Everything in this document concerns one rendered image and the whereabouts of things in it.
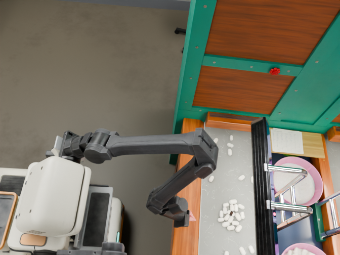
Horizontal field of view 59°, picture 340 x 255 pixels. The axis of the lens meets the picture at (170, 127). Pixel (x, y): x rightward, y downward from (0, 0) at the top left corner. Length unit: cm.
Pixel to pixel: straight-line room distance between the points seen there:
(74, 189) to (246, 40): 84
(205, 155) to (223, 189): 67
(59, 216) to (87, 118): 178
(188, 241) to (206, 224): 13
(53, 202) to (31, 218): 7
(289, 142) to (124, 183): 123
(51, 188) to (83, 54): 226
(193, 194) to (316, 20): 91
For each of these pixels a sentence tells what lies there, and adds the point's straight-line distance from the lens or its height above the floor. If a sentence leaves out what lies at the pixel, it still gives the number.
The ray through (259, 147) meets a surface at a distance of 133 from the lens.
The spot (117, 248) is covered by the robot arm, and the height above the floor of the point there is 161.
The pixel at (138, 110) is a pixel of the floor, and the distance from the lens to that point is 262.
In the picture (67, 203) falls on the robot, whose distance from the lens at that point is 93.
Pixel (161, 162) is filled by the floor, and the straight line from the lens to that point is 240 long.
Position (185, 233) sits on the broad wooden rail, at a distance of 148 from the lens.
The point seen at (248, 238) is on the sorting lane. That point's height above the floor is 74.
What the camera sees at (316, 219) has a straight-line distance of 176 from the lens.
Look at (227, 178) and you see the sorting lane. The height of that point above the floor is 74.
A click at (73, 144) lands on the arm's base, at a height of 123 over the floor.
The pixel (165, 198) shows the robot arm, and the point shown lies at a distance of 119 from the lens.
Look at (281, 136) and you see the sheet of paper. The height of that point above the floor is 78.
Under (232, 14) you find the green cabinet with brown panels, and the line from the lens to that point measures 118.
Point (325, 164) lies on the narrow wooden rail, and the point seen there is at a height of 76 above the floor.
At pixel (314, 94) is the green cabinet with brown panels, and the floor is 109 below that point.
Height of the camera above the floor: 221
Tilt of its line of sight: 61 degrees down
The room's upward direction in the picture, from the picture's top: 8 degrees clockwise
